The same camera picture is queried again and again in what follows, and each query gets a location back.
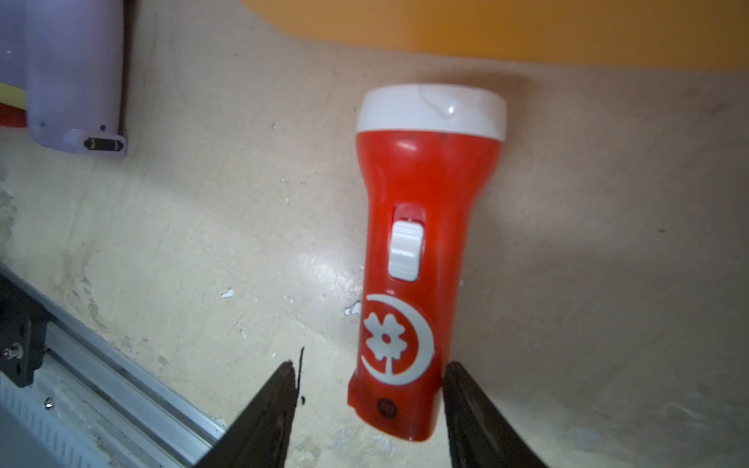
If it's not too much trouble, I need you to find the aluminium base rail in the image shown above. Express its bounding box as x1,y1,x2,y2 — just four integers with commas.
1,267,226,467

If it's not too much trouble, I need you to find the purple flashlight yellow head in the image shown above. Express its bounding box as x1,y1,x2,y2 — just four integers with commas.
25,0,127,155

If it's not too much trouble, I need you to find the yellow plastic storage tray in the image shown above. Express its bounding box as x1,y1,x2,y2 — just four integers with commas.
245,0,748,71

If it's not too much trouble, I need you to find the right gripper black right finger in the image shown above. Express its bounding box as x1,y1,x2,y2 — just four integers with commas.
443,362,547,468

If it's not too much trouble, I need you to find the red flashlight white logo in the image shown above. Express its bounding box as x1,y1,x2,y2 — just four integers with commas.
347,83,507,442

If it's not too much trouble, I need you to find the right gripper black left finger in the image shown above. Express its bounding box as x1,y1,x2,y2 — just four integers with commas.
196,361,298,468

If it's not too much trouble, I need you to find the purple flashlight yellow rim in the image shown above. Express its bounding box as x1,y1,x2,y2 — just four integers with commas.
1,0,27,109

